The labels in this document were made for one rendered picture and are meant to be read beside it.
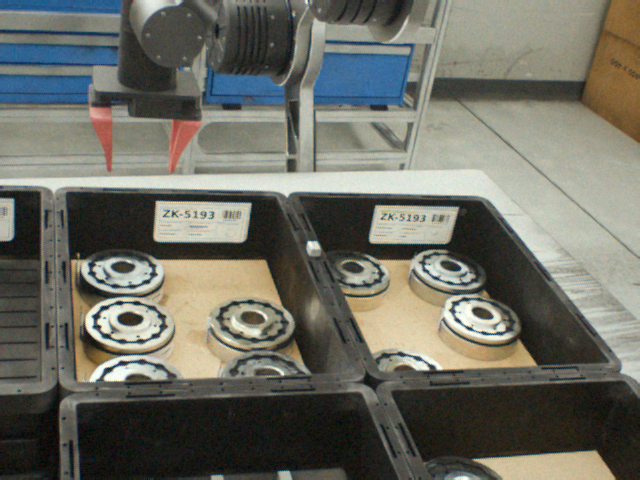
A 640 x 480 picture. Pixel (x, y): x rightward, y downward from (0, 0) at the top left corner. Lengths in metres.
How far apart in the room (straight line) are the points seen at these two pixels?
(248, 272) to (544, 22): 3.50
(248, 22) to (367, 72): 1.36
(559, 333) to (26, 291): 0.65
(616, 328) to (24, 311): 0.94
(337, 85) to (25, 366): 2.30
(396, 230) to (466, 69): 3.20
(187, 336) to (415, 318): 0.30
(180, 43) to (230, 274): 0.48
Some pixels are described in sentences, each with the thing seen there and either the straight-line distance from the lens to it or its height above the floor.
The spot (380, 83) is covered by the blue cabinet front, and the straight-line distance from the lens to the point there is 3.29.
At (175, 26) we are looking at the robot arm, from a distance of 0.83.
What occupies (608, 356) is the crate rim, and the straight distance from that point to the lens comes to 1.09.
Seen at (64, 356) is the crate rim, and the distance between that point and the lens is 0.92.
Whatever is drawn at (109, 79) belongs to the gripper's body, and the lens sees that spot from 0.94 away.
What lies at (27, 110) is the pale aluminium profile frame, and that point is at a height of 0.30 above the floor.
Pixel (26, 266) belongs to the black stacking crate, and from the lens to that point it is 1.24.
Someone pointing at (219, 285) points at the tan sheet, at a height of 0.83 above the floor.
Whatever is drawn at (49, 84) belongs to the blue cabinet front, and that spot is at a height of 0.38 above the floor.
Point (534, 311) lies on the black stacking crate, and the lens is 1.22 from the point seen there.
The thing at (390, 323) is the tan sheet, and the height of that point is 0.83.
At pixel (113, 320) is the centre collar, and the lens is 1.08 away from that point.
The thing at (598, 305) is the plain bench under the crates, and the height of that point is 0.70.
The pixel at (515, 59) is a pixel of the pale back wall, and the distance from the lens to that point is 4.61.
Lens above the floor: 1.50
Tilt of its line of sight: 30 degrees down
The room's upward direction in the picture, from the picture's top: 10 degrees clockwise
